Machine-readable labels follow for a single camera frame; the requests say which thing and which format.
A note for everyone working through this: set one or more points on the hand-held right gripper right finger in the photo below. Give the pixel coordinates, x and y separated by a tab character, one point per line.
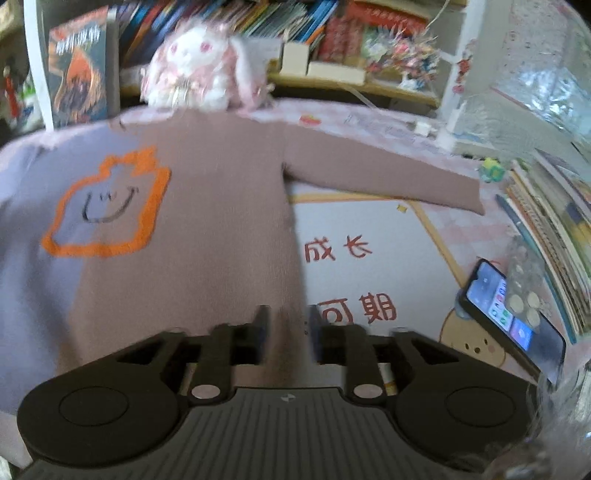
314	325

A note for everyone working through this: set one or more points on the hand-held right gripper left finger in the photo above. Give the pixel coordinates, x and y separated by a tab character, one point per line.
261	325

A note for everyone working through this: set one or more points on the brown and purple knit sweater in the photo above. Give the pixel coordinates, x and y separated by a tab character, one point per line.
217	194

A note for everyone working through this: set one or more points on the pink checked printed tablecloth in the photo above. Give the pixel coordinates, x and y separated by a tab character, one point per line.
369	221

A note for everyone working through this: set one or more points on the black smartphone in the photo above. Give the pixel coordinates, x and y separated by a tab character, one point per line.
508	318

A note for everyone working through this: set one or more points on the clear bag of coins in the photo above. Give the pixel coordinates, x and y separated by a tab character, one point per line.
524	281

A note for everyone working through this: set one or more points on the white charger plug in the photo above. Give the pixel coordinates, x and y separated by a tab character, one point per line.
422	128

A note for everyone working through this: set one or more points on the green and yellow small toy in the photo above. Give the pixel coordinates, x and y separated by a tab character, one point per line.
491	169

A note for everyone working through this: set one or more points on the wooden bookshelf board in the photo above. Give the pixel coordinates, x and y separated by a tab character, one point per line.
383	90

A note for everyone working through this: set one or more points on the stack of thin books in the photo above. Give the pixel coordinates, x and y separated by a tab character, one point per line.
554	221

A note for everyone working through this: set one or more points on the white cardboard box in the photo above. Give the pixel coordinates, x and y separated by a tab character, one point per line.
295	57

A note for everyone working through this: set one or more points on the pale fuzzy sleeve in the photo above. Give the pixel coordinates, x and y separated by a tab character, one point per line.
563	429

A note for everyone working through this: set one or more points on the white and pink plush bunny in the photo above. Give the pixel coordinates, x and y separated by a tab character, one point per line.
194	60

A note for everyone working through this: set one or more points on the colourful paper crane bunch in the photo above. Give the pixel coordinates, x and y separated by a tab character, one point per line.
401	50

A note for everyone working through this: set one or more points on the row of colourful shelf books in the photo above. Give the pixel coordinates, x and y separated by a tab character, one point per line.
277	23

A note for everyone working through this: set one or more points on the clear plastic bag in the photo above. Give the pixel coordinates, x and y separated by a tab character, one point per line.
531	78

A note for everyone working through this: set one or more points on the white shelf frame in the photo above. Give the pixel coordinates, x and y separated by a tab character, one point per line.
39	60

